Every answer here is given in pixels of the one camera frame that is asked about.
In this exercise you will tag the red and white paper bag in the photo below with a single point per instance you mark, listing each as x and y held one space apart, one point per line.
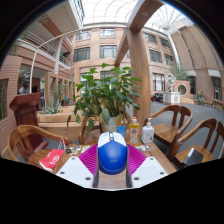
51 159

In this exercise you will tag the blue squeeze tube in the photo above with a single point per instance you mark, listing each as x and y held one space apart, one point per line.
120 129

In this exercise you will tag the long wooden planter box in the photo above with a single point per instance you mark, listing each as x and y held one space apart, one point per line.
56 124

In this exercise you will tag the spiky agave plant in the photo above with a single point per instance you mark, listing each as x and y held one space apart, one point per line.
53 107

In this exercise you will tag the black key fob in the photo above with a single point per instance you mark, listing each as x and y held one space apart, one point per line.
68 150

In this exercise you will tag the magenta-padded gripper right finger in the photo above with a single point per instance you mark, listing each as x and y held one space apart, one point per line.
148 170

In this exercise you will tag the green plant in white pot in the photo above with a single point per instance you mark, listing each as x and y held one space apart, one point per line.
106 96

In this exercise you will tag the yellow liquid soap bottle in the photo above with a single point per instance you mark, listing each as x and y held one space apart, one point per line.
134 131

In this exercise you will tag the white sculpture on plinth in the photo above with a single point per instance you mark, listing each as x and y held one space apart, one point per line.
171 96

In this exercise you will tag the yellow flowering potted plant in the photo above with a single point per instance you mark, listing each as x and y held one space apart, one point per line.
200 98

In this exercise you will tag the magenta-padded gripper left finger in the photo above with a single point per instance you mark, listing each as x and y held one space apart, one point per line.
75 170

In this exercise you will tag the dark red wooden pedestal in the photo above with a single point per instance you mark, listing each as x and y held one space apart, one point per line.
26 111

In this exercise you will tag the black notebook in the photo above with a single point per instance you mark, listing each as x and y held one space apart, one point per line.
192 158

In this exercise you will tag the round-back wooden armchair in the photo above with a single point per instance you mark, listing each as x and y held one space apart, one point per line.
82 133
163 131
200 123
26 131

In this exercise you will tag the dark bust statue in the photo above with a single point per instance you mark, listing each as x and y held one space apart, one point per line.
25 85

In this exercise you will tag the blue and white computer mouse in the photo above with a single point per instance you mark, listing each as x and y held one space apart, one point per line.
112 156

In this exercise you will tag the white pump bottle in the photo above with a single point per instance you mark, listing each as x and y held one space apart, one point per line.
147 132

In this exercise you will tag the clear plastic packet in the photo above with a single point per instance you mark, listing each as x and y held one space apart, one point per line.
142 147

